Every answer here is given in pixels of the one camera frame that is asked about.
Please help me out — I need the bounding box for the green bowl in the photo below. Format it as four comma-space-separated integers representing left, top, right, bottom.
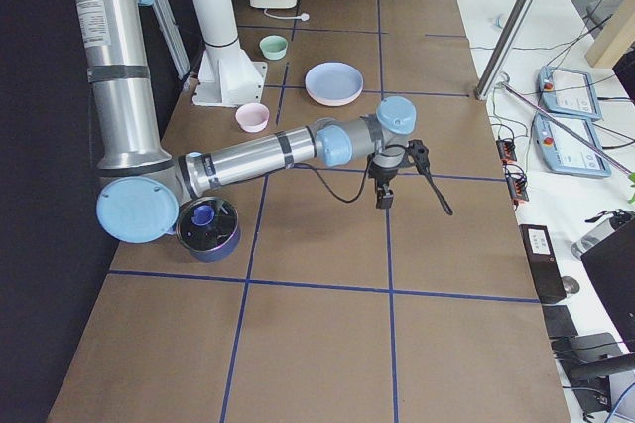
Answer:
259, 35, 288, 61

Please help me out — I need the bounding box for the black box on desk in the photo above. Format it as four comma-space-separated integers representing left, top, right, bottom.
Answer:
581, 224, 635, 351

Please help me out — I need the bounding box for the blue plate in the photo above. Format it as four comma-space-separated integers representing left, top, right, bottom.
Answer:
305, 62, 364, 88

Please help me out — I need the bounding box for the black camera cable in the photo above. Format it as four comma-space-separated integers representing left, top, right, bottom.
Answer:
297, 142, 454, 217

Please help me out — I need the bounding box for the white grabber stick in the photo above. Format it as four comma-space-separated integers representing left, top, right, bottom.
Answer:
499, 81, 634, 187

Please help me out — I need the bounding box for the dark blue saucepan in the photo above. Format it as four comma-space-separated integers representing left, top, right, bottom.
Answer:
175, 197, 241, 263

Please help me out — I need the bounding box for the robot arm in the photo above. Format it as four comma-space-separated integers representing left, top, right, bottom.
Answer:
74, 0, 417, 243

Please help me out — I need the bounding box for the black power box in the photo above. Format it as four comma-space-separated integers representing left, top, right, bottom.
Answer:
519, 224, 566, 304

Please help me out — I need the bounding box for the wooden board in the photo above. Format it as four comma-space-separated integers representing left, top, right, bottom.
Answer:
585, 0, 634, 69

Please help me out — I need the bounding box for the white toaster plug cable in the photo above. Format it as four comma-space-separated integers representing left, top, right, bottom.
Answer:
262, 7, 312, 23

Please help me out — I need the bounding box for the aluminium frame post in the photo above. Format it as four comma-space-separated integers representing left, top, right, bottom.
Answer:
474, 0, 535, 100

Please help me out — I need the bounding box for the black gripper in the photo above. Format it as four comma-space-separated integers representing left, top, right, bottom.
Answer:
370, 164, 398, 209

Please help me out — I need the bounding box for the pink plate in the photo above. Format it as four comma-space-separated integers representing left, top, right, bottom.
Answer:
306, 85, 363, 107

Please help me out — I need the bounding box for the pink bowl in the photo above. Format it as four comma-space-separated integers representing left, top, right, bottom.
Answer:
235, 103, 270, 133

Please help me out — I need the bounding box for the far teach pendant tablet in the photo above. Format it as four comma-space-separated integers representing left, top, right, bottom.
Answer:
537, 66, 602, 121

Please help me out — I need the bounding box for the orange black connector block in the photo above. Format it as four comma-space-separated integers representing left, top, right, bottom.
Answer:
496, 138, 517, 164

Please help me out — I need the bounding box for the white mounting column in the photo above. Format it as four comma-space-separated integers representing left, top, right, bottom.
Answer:
192, 0, 267, 107

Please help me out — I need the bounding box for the teach pendant tablet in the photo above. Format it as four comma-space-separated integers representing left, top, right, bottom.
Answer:
537, 66, 602, 121
533, 114, 611, 178

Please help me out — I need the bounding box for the near teach pendant tablet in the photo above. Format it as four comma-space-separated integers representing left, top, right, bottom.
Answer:
533, 114, 611, 178

